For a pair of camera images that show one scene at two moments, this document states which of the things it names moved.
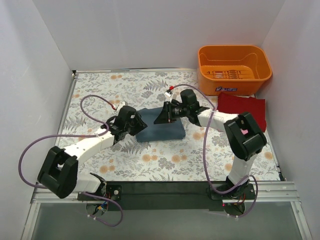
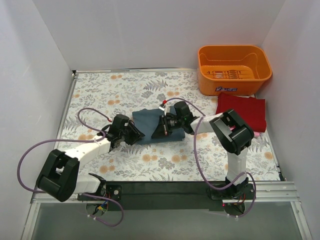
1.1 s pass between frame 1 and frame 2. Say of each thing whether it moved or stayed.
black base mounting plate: stayed
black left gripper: moved
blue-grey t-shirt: stayed
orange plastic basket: stayed
